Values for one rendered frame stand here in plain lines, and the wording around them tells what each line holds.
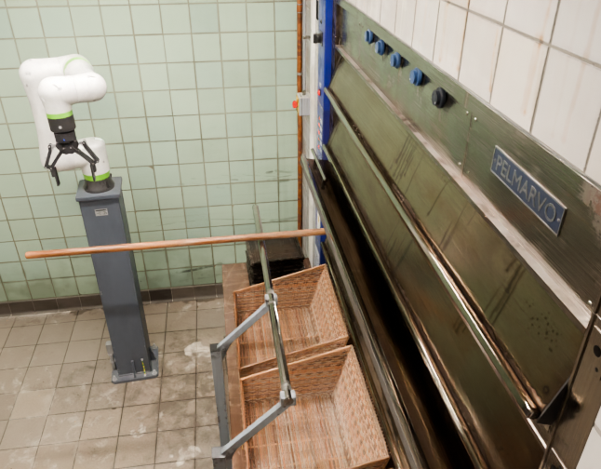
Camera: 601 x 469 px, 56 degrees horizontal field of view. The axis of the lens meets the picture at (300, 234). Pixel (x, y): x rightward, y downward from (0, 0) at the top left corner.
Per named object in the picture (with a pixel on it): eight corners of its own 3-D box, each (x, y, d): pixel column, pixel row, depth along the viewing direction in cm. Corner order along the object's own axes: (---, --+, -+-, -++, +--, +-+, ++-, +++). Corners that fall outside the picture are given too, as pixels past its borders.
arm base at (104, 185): (86, 172, 293) (85, 162, 290) (116, 169, 295) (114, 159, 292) (82, 194, 271) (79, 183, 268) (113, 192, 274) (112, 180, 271)
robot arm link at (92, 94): (68, 88, 234) (61, 61, 229) (97, 85, 239) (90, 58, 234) (80, 107, 205) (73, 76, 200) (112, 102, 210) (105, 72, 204)
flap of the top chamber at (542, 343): (332, 93, 243) (350, 48, 235) (547, 422, 92) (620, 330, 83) (322, 90, 242) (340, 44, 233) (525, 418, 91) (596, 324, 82)
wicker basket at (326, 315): (326, 305, 297) (327, 261, 283) (349, 384, 250) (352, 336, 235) (233, 314, 291) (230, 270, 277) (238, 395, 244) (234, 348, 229)
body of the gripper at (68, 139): (76, 126, 215) (82, 148, 220) (53, 127, 214) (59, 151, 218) (73, 131, 209) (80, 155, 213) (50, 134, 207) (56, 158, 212)
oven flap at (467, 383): (330, 149, 257) (346, 108, 248) (517, 518, 105) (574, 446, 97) (321, 147, 256) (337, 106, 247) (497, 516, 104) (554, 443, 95)
